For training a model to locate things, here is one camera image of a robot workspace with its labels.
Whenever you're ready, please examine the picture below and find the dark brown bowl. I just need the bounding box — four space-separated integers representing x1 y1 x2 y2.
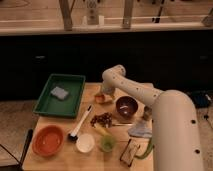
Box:
116 96 138 119

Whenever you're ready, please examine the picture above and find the small metal cup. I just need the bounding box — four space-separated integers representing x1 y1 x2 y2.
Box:
143 106 152 121

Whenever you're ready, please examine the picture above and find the red orange bowl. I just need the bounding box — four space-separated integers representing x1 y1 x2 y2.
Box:
32 125 64 157

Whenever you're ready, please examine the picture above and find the green measuring cup yellow handle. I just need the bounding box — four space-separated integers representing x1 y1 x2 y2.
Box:
94 124 116 152

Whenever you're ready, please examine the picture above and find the white handled dish brush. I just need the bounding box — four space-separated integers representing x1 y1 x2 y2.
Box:
68 106 92 141

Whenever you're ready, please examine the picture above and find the green plastic tray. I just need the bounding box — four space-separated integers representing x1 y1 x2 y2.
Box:
34 74 85 118

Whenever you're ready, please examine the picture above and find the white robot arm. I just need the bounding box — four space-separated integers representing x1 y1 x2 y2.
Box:
99 65 204 171

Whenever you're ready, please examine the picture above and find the grey folded cloth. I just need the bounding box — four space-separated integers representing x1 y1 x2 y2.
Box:
128 120 152 139

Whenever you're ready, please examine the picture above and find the black cable on floor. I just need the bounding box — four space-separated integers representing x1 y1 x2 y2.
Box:
202 106 213 131

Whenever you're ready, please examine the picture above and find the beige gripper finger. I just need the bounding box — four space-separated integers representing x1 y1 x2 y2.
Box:
94 92 102 97
105 95 114 104

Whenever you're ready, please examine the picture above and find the grey blue sponge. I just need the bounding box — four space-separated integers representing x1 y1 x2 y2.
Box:
51 86 69 100

